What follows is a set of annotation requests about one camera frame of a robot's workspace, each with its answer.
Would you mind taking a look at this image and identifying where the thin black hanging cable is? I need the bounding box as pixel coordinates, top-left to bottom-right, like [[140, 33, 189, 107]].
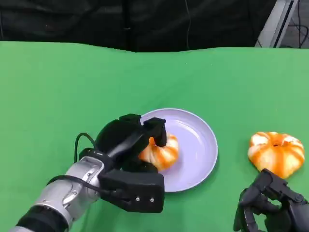
[[183, 0, 192, 51]]

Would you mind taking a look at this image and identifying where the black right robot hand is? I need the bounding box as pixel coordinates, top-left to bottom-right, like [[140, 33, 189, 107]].
[[233, 168, 309, 232]]

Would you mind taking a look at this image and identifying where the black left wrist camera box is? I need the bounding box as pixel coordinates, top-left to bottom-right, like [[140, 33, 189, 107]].
[[98, 169, 165, 214]]

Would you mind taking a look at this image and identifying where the lilac plate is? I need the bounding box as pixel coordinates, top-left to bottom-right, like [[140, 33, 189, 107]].
[[139, 108, 219, 193]]

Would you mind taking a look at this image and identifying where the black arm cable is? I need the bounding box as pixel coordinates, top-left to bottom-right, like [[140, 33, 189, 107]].
[[46, 174, 124, 198], [74, 132, 97, 162]]

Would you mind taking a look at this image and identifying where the green table cloth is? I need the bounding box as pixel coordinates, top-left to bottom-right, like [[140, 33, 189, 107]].
[[0, 40, 309, 232]]

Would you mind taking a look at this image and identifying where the black backdrop curtain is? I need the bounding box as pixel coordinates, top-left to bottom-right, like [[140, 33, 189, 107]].
[[0, 0, 277, 53]]

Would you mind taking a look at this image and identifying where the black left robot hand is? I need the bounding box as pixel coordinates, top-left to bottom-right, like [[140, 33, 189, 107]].
[[93, 113, 168, 173]]

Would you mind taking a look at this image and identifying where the black background cable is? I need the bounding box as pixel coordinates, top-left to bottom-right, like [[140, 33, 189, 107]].
[[280, 3, 309, 49]]

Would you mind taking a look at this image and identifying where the aluminium frame post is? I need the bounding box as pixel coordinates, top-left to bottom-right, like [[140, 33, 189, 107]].
[[254, 0, 300, 48]]

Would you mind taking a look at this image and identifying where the orange and white bread roll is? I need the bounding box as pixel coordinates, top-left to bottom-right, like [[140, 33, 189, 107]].
[[139, 132, 180, 172], [248, 131, 305, 179]]

